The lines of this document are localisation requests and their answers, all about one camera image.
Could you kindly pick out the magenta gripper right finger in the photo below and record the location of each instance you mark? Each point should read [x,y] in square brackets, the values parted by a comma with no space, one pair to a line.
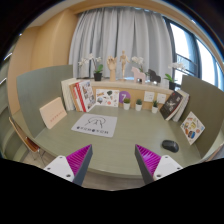
[154,167]

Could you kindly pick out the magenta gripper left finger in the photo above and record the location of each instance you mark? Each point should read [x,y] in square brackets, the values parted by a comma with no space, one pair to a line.
[73,167]

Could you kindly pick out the black computer mouse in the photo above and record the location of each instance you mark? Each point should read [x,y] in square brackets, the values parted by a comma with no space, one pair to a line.
[170,145]

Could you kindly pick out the wooden chair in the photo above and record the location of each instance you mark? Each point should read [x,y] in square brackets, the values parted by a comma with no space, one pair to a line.
[30,145]

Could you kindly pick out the colourful picture book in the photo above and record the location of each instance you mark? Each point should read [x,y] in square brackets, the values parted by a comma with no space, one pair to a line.
[192,128]

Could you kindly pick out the beige leaning board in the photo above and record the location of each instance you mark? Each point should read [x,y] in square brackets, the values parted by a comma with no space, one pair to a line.
[53,112]

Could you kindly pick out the white book behind black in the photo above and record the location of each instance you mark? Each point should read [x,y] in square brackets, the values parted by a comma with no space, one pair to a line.
[183,105]

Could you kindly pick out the small potted plant middle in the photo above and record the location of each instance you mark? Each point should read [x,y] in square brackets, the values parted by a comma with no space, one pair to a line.
[138,105]

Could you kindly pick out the small potted plant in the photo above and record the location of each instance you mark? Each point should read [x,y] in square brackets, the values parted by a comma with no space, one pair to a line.
[155,106]
[138,105]
[126,103]

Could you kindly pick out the small potted plant right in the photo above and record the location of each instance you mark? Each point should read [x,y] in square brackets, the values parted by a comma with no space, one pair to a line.
[155,106]

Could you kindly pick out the white book stack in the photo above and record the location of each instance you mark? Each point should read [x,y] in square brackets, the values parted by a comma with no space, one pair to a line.
[67,95]

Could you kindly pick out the black cover book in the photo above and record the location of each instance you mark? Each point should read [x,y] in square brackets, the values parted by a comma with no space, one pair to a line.
[171,106]

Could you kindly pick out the small potted plant left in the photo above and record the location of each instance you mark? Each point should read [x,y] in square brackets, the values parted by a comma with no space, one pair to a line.
[126,103]

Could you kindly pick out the red and white book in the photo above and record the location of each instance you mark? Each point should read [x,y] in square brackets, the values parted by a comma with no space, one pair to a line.
[86,95]

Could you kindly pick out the white card with drawing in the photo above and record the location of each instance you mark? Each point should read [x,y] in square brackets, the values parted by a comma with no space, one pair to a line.
[149,96]

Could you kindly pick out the white illustrated card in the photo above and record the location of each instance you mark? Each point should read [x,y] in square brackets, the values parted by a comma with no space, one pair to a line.
[107,97]

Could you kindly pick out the purple round number sign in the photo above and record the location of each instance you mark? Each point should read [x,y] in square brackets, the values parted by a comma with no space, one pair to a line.
[123,95]

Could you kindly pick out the white orchid black pot right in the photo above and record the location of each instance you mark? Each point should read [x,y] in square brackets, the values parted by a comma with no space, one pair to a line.
[171,79]

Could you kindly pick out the white orchid black pot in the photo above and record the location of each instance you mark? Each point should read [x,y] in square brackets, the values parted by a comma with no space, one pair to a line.
[98,67]
[171,79]

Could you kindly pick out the black wooden horse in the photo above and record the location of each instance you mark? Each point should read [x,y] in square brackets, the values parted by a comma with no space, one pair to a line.
[154,76]

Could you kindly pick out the pink wooden horse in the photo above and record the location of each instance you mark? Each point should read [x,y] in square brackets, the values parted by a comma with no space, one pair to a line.
[138,75]

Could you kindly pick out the white orchid black pot left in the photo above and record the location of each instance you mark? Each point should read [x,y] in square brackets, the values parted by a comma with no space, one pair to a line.
[98,67]

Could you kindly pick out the white orchid behind horse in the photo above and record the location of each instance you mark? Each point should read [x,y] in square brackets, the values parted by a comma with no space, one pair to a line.
[139,61]

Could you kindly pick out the wooden mannequin figure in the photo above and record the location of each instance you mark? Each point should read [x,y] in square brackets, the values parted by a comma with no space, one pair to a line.
[124,60]

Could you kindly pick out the wooden hand model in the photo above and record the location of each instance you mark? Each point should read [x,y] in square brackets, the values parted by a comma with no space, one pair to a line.
[112,64]

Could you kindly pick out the grey curtain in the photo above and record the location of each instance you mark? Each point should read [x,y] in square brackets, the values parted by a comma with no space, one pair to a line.
[110,31]

